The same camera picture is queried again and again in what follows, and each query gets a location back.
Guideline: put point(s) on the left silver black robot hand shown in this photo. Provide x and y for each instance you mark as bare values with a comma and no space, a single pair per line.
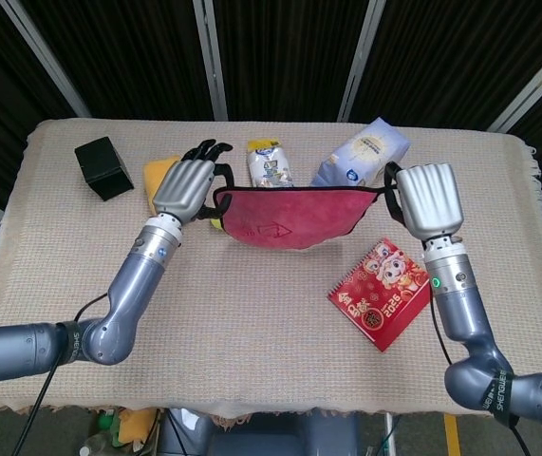
185,187

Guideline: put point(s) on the yellow white pack of rolls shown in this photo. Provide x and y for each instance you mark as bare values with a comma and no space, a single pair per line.
268,164

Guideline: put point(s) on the pink and grey towel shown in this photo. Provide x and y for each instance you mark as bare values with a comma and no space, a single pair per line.
289,218

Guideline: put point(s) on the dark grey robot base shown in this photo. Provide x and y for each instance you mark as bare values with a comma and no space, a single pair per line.
275,437

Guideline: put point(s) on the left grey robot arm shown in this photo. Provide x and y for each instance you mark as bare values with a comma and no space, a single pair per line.
133,285

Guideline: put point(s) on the yellow plush toy with face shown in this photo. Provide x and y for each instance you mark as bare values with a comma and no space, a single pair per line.
154,176

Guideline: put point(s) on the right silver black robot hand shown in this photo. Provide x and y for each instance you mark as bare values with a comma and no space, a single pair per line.
429,199

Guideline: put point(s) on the light blue tissue pack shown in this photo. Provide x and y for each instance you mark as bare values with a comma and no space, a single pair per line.
365,152

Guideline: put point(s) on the green plastic bottle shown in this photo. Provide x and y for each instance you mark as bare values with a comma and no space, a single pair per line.
106,423

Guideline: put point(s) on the yellow-green tennis ball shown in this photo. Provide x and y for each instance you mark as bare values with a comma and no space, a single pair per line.
215,224

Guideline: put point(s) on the beige woven tablecloth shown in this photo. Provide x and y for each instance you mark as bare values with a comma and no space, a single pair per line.
228,332

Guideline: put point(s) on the red spiral desk calendar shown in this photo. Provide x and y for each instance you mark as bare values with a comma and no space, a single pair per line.
375,304

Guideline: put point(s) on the black box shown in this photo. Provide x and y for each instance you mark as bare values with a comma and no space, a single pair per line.
102,166

